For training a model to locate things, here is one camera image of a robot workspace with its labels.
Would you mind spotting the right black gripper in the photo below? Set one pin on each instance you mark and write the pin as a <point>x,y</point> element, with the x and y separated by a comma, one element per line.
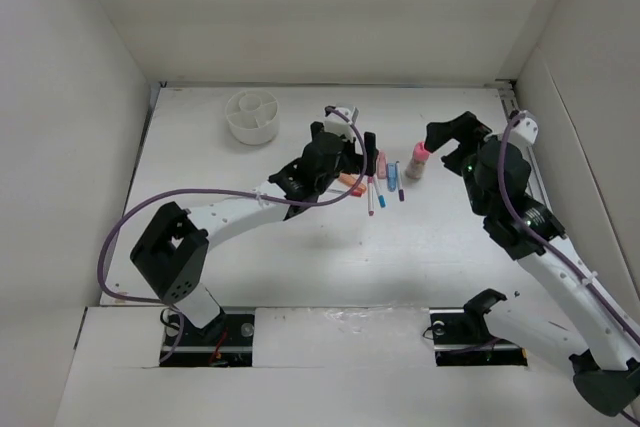
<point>466,128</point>

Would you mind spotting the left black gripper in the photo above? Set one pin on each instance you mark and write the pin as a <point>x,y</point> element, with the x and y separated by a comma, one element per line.
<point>354,159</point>

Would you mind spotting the pink capped glue bottle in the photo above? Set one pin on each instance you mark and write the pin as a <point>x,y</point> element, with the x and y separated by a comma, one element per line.
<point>416,165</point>

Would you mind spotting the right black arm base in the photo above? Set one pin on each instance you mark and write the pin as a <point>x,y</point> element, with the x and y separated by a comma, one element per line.
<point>461,338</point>

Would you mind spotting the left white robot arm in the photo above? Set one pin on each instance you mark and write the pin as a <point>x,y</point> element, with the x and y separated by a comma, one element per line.
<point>171,252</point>

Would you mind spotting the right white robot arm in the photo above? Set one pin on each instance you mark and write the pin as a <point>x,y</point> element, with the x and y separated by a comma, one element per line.
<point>600,352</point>

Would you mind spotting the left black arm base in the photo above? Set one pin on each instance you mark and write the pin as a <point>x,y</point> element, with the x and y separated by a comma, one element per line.
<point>229,345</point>

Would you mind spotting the pink capped white marker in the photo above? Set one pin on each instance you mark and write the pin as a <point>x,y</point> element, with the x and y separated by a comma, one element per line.
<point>370,196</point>

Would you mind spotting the blue capped white marker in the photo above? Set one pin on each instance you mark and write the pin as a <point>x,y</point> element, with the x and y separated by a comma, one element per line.
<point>378,192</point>

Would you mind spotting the purple capped white marker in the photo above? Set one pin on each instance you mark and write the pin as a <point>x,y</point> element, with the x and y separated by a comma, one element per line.
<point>399,181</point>

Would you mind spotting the red capped white marker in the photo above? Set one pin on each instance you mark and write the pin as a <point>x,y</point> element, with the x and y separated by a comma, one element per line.
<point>355,193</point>

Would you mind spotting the white round divided container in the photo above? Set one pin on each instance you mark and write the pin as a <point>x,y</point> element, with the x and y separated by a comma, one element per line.
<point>253,117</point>

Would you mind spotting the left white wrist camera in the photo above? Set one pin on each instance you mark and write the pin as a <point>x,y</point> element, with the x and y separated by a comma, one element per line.
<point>339,121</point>

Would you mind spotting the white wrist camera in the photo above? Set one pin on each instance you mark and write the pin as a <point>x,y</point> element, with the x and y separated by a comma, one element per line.
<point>339,121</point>
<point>524,129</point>

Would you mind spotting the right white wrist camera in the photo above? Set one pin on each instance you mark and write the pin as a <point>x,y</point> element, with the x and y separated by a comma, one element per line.
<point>524,129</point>

